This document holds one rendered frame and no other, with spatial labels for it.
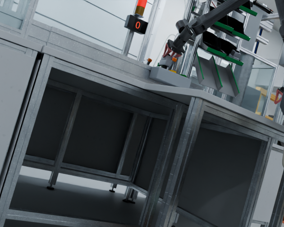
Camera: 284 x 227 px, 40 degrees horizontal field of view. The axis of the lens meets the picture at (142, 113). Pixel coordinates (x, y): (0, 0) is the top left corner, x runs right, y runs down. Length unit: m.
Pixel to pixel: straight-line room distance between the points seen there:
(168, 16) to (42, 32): 5.33
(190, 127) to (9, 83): 0.74
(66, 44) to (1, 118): 0.43
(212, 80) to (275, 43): 7.02
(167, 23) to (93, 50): 5.18
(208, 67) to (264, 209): 1.71
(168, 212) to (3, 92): 0.81
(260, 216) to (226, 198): 1.08
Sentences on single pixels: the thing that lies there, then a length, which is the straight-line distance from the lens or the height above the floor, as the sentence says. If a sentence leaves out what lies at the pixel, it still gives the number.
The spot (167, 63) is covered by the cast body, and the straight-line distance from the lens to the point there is 2.20.
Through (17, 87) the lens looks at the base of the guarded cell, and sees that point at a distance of 1.65.
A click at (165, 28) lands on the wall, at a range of 6.92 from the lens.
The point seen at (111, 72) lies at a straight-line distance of 1.77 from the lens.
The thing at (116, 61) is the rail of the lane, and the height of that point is 0.92.
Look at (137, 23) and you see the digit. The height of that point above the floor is 1.21.
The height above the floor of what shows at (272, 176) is 0.57.
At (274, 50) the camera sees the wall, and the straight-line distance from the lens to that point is 9.32.
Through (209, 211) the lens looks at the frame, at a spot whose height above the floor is 0.24.
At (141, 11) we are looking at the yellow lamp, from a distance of 2.27.
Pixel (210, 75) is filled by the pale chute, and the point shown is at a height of 1.07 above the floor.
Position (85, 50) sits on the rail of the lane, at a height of 0.91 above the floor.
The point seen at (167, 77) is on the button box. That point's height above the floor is 0.92.
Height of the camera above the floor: 0.63
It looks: 3 degrees up
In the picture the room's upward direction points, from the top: 16 degrees clockwise
